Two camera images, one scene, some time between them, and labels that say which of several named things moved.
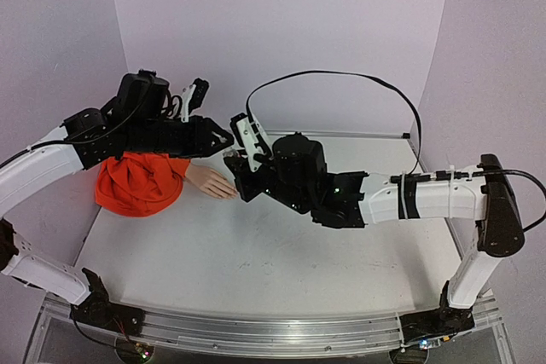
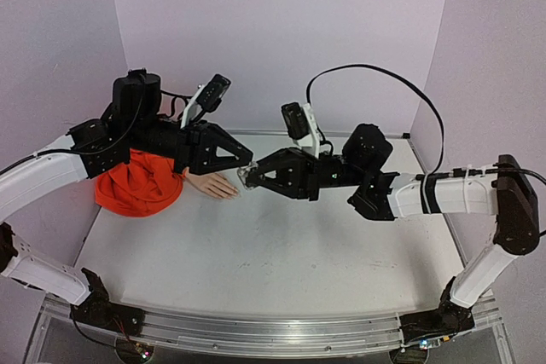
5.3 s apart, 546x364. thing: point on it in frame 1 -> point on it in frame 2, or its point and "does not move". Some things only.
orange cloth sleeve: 139,183 does not move
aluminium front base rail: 283,336 does not move
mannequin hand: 211,182 does not move
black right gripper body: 250,176 -> 313,176
